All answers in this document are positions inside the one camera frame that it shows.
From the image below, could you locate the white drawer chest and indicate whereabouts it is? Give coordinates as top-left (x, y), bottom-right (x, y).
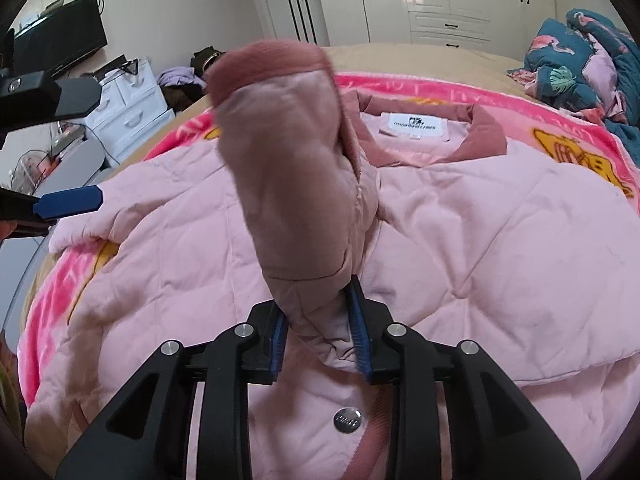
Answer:
top-left (80, 58), bottom-right (175, 167)

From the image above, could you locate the blue flamingo quilt pile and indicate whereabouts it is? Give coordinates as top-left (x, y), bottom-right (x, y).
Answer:
top-left (509, 9), bottom-right (640, 162)

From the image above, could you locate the dark clothes pile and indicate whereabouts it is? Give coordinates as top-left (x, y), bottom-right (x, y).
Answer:
top-left (156, 46), bottom-right (224, 115)

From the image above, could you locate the tan bed cover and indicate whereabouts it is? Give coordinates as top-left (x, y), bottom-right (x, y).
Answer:
top-left (29, 41), bottom-right (526, 311)

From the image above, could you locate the black wall television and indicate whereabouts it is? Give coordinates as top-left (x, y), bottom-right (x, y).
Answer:
top-left (14, 0), bottom-right (107, 78)

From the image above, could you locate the pink quilted jacket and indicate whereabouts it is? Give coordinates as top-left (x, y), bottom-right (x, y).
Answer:
top-left (18, 42), bottom-right (639, 479)

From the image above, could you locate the white wardrobe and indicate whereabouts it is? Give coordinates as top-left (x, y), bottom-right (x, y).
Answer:
top-left (321, 0), bottom-right (555, 58)

